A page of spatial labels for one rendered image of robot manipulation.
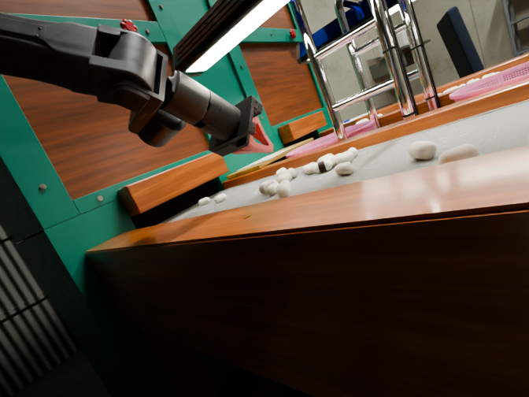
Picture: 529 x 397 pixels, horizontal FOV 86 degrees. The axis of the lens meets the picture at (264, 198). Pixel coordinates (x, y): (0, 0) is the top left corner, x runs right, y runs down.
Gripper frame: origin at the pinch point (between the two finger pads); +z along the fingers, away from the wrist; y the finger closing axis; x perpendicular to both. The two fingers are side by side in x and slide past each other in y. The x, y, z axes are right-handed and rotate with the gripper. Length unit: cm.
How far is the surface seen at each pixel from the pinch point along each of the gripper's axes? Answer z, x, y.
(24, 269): -9, 23, 213
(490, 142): 3.7, 7.9, -30.2
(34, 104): -32, -9, 39
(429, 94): 39, -27, -17
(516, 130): 5.6, 6.4, -32.4
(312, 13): 194, -344, 144
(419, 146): 1.1, 7.6, -24.2
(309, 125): 53, -45, 32
